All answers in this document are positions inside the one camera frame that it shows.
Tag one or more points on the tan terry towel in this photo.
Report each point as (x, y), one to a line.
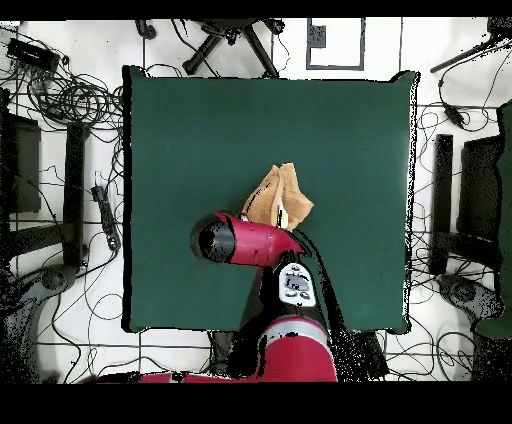
(296, 200)

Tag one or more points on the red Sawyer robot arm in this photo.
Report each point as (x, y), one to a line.
(260, 244)

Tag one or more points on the dark green table cloth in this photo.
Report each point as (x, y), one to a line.
(340, 140)

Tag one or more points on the black power strip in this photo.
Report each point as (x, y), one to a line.
(106, 216)

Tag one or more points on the black office chair base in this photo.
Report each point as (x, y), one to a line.
(204, 50)

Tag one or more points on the black metal stand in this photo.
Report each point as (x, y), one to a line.
(74, 180)
(442, 180)

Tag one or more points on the grey floor outlet plate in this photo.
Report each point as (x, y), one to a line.
(316, 36)

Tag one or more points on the grey chair base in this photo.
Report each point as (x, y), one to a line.
(464, 292)
(52, 278)

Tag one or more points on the black power adapter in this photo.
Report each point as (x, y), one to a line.
(454, 114)

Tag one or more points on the dark box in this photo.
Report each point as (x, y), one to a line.
(480, 188)
(26, 168)

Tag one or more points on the black tripod leg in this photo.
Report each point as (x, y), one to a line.
(460, 58)

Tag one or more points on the black electronics box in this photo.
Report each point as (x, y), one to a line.
(32, 54)

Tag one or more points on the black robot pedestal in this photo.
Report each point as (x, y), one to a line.
(224, 352)

